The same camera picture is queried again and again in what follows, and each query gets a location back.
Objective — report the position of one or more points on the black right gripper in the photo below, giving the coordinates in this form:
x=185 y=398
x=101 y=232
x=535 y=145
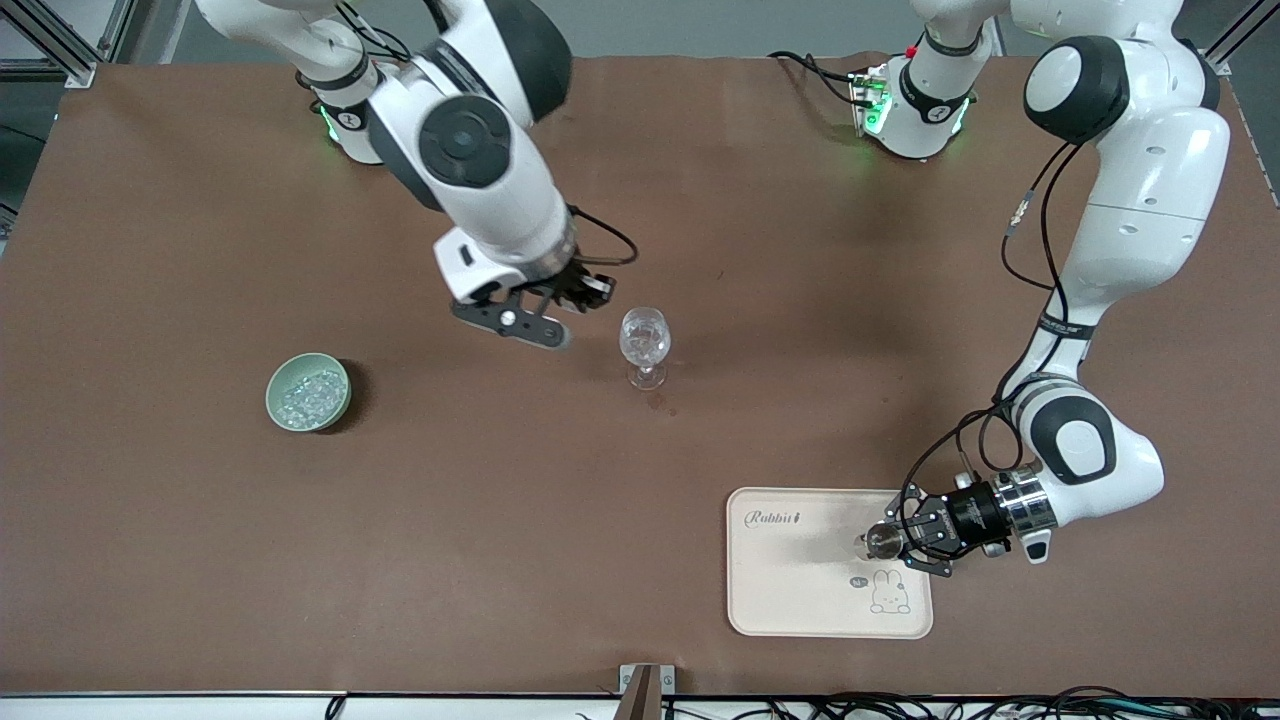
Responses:
x=570 y=281

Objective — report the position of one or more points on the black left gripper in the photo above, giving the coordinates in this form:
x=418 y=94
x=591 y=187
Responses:
x=968 y=513

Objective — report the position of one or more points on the steel jigger cup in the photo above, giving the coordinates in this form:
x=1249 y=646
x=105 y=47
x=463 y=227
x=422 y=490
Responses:
x=882 y=542

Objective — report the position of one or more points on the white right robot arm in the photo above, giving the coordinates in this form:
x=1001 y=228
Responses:
x=500 y=190

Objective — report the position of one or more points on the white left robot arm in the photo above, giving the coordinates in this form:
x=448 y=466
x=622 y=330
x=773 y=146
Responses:
x=1150 y=180

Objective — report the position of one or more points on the clear stemmed wine glass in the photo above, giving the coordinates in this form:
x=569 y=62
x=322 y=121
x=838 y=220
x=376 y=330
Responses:
x=645 y=340

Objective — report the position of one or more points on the clear ice cubes pile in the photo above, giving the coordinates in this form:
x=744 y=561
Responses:
x=310 y=396

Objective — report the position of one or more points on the beige rabbit print tray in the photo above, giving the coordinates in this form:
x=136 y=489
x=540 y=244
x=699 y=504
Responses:
x=800 y=590

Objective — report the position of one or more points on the brown table cover mat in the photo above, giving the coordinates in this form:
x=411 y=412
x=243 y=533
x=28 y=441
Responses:
x=400 y=540

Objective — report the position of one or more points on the mint green bowl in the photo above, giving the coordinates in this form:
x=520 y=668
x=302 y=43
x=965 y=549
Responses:
x=277 y=410

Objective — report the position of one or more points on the metal bracket with post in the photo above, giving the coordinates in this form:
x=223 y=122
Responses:
x=630 y=680

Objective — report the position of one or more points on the white table edge rail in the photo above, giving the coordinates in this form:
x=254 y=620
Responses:
x=150 y=708

